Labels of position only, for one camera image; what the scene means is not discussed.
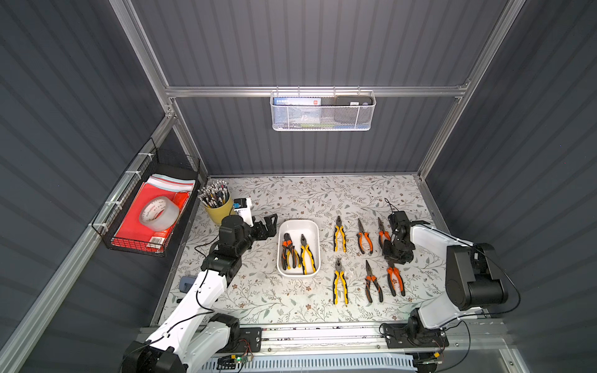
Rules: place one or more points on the orange black combination pliers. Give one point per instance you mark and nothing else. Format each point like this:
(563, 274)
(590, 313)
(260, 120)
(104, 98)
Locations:
(395, 280)

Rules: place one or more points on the red paper packet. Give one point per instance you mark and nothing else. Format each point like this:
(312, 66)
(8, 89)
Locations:
(131, 234)

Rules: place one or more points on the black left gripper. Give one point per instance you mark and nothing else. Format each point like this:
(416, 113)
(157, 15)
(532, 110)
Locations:
(260, 228)

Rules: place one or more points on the clear tape roll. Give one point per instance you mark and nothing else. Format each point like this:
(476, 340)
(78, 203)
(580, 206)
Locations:
(159, 214)

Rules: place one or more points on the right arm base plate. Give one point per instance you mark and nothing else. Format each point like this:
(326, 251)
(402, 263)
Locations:
(402, 335)

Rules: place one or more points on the small circuit board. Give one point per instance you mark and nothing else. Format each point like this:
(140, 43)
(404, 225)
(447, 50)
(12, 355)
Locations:
(233, 362)

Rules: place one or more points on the floral table mat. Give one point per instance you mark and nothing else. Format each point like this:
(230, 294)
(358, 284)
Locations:
(259, 294)

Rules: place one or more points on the orange long nose pliers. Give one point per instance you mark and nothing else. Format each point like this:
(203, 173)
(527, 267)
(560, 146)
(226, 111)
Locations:
(371, 281)

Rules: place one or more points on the black device in basket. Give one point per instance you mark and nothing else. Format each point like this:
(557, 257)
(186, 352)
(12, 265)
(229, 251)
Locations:
(348, 100)

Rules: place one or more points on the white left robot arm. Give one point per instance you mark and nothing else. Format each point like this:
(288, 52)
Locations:
(194, 332)

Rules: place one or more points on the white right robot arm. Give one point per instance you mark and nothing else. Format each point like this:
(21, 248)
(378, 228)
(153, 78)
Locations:
(473, 281)

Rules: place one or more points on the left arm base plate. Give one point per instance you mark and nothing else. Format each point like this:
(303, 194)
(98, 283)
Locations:
(244, 339)

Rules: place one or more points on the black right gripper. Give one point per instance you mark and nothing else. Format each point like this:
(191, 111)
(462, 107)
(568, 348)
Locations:
(398, 249)

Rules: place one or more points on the aluminium front rail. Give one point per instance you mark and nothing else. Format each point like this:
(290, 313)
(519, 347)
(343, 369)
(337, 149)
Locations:
(359, 337)

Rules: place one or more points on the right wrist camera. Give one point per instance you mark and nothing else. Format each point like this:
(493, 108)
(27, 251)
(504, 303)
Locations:
(399, 222)

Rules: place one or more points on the white ventilated cable duct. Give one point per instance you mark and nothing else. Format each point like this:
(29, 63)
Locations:
(374, 362)

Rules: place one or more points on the yellow pen holder cup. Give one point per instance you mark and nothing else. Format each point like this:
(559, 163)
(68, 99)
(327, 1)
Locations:
(219, 213)

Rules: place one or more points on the white mesh wall basket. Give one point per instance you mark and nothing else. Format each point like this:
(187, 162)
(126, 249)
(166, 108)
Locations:
(326, 117)

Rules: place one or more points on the orange handled cutting pliers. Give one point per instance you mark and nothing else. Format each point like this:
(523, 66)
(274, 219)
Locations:
(364, 241)

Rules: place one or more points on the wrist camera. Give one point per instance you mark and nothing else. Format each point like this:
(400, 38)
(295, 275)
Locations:
(242, 207)
(399, 222)

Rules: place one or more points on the large yellow black pliers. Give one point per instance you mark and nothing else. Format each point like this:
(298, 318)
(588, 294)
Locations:
(340, 287)

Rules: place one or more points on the bundle of pens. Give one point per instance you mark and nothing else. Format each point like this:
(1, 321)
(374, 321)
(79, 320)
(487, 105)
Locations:
(215, 194)

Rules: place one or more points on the black wire wall basket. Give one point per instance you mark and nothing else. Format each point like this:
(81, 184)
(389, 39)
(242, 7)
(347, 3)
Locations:
(155, 161)

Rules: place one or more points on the grey blue stapler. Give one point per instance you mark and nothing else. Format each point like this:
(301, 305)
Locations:
(186, 283)

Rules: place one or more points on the small yellow handled pliers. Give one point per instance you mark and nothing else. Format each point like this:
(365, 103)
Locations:
(339, 238)

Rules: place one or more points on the blue box in basket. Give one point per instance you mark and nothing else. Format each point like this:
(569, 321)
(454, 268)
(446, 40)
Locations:
(297, 101)

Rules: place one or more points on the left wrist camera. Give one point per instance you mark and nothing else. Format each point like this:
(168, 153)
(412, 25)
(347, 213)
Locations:
(242, 207)

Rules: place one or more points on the white plastic storage box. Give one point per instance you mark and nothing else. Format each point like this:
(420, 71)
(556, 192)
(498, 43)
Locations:
(295, 228)

